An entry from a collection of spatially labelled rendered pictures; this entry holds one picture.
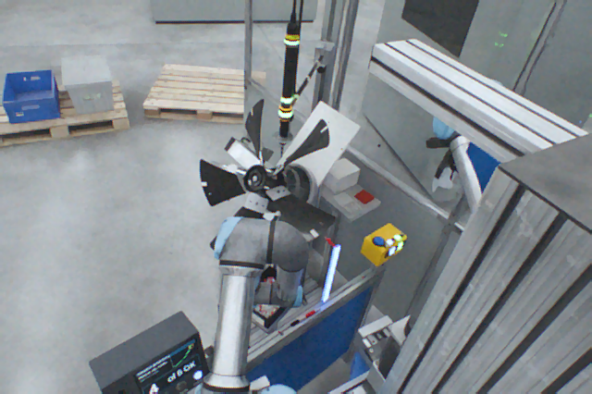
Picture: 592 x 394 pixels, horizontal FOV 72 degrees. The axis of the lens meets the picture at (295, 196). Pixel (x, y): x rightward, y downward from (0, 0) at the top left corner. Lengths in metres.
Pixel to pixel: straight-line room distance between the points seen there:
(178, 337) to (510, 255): 0.89
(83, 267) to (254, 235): 2.17
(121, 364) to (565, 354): 0.96
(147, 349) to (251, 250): 0.37
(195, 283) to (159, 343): 1.68
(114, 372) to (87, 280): 1.89
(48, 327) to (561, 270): 2.70
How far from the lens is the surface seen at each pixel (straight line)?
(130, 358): 1.18
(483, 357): 0.60
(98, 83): 4.22
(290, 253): 1.05
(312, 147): 1.56
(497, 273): 0.52
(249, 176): 1.68
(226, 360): 1.06
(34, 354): 2.81
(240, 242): 1.04
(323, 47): 1.95
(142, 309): 2.78
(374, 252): 1.69
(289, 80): 1.36
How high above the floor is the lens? 2.26
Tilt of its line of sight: 41 degrees down
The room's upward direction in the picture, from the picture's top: 7 degrees clockwise
